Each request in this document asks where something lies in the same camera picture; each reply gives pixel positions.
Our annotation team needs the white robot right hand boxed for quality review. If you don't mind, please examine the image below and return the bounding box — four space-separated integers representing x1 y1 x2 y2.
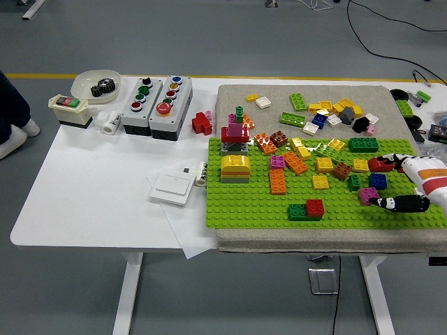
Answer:
369 151 447 214

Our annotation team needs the red four-stud brick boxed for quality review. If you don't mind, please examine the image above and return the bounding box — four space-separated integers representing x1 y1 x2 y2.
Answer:
305 198 325 218

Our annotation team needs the dark green eight-stud brick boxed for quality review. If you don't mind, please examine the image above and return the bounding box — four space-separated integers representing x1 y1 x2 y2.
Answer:
287 202 324 223
348 136 380 154

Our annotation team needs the red rounded brick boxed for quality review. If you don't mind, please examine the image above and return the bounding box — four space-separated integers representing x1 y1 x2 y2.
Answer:
367 156 397 173

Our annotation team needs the black brick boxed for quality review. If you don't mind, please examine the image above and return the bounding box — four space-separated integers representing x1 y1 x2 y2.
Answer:
351 117 372 134

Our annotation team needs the brown four-stud brick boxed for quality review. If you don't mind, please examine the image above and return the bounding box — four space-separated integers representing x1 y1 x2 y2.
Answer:
331 161 353 181
270 130 289 147

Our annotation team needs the grey sloped brick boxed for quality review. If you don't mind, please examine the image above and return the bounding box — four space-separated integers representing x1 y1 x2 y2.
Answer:
340 106 356 125

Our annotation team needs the lime green eight-stud brick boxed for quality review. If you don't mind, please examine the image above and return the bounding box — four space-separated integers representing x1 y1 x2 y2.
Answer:
279 111 307 127
313 142 345 163
288 92 309 112

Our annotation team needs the orange eight-stud brick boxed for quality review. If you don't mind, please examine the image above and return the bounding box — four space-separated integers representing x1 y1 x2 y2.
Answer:
254 133 279 155
269 168 288 195
282 150 309 175

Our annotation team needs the green studded baseplate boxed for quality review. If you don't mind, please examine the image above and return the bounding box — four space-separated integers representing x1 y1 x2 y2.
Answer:
205 137 447 230

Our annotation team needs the yellow rounded brick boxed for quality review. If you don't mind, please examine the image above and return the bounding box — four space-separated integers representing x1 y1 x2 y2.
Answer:
220 154 251 172

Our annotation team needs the grey studded base brick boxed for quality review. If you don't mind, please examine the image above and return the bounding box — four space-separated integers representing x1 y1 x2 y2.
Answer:
220 140 250 156

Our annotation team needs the pink tall brick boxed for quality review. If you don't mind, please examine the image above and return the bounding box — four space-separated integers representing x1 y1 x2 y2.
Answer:
228 113 244 137

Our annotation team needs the red wide brick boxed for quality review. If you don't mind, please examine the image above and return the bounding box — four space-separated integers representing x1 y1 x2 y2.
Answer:
221 126 251 144

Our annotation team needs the red cross-shaped brick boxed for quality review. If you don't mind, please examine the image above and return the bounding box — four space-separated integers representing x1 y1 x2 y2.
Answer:
191 111 214 136

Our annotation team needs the clear plastic bag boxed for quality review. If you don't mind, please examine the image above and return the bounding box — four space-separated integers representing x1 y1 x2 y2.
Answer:
418 141 447 161

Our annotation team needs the black display device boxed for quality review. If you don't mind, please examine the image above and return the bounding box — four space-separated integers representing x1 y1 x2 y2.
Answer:
428 124 447 143

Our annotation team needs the white table leg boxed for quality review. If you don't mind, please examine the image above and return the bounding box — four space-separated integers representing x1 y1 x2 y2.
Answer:
112 251 144 335
359 256 396 335

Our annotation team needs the silver floor outlet box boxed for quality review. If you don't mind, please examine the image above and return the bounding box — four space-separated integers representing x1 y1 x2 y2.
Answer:
308 267 339 296

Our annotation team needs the grey-brown foam mat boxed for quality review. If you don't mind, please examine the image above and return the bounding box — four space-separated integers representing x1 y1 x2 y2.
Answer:
213 84 447 255

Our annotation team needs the white printed cylinder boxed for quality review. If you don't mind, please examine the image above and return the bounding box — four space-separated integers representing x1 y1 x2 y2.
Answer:
194 161 209 188

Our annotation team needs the white paper sheet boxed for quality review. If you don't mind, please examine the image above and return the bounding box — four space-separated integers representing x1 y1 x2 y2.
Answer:
145 176 219 260

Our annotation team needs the grey emergency-stop control box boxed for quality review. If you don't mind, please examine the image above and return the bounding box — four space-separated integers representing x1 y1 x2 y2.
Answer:
149 75 193 142

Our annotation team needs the grey four-button control box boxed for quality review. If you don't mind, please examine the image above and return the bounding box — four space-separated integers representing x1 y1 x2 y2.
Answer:
121 76 164 136

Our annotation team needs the white pipe tee fitting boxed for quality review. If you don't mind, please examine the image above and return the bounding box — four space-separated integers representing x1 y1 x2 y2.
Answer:
89 106 123 135

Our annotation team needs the black metal gear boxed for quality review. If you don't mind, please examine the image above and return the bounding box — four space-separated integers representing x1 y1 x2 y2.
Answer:
90 77 117 98

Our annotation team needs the white plastic bowl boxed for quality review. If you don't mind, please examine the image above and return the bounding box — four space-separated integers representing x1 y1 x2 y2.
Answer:
71 69 122 105

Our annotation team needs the person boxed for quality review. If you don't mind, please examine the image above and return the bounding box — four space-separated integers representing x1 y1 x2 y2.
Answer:
0 69 41 161

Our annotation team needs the white furniture foot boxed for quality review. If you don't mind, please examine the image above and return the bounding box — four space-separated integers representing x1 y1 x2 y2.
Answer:
21 0 46 20

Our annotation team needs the black cable with plug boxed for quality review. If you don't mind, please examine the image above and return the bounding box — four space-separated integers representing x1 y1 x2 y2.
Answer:
411 69 438 88

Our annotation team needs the black floor cable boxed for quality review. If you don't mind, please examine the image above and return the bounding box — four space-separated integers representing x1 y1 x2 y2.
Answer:
347 0 447 87
349 0 447 33

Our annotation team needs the black hanging cable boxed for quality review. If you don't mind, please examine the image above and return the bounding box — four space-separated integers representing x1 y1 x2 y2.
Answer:
331 256 342 335

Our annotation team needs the white wall switch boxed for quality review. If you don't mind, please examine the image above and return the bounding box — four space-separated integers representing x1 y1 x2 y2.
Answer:
149 172 197 207

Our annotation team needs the cream switch box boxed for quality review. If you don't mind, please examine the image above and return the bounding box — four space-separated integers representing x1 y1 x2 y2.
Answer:
47 94 94 129

